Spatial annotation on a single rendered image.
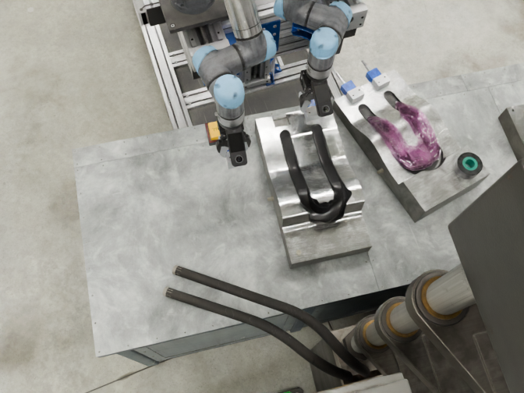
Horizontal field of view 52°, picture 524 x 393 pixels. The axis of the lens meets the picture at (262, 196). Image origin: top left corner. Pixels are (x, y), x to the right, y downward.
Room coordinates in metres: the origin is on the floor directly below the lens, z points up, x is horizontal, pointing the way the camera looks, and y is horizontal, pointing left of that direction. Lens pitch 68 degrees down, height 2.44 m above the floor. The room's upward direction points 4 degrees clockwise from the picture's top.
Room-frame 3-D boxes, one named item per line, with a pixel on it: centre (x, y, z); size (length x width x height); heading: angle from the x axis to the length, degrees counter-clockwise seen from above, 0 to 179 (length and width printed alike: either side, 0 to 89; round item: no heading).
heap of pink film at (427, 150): (0.87, -0.47, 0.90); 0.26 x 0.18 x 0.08; 34
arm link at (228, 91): (0.74, 0.10, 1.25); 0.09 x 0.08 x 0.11; 33
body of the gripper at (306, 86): (0.95, -0.14, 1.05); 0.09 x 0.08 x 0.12; 17
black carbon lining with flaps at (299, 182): (0.70, -0.16, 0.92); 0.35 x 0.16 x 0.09; 17
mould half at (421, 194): (0.87, -0.48, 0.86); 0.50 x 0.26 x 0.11; 34
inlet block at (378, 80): (1.12, -0.36, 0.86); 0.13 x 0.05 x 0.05; 34
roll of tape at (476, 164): (0.75, -0.65, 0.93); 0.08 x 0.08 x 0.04
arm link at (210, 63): (0.84, 0.14, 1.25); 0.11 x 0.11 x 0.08; 33
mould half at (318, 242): (0.69, -0.16, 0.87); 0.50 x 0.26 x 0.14; 17
